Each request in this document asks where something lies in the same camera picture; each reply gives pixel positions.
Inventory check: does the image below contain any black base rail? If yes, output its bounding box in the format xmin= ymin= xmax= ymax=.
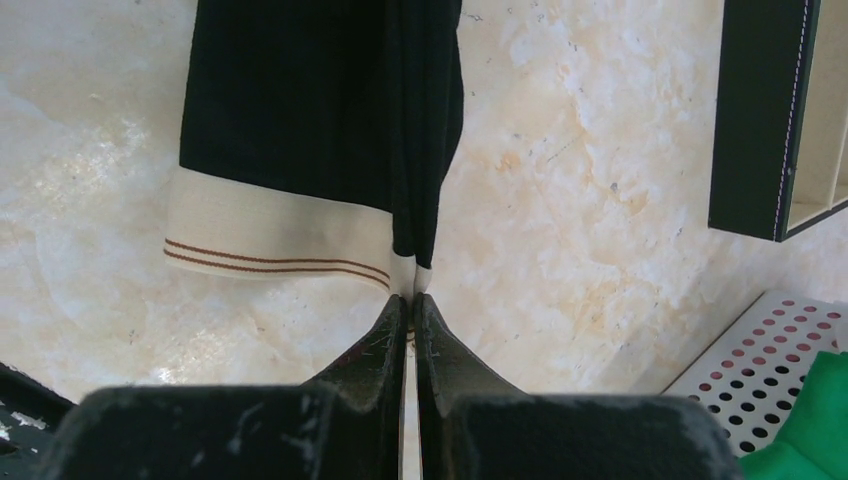
xmin=1 ymin=363 xmax=75 ymax=480

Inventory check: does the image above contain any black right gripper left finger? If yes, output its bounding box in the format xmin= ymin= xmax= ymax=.
xmin=36 ymin=296 xmax=408 ymax=479

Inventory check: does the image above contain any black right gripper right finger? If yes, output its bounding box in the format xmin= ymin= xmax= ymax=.
xmin=414 ymin=294 xmax=742 ymax=479

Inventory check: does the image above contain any green cloth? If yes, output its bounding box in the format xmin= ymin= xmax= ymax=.
xmin=739 ymin=352 xmax=847 ymax=480

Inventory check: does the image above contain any white basket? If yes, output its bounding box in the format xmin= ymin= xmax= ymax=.
xmin=665 ymin=290 xmax=847 ymax=457

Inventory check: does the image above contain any black leather compartment box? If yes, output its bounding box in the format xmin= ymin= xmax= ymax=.
xmin=707 ymin=1 xmax=847 ymax=242

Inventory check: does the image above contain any black underwear with beige waistband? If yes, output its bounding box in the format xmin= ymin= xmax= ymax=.
xmin=163 ymin=1 xmax=464 ymax=299

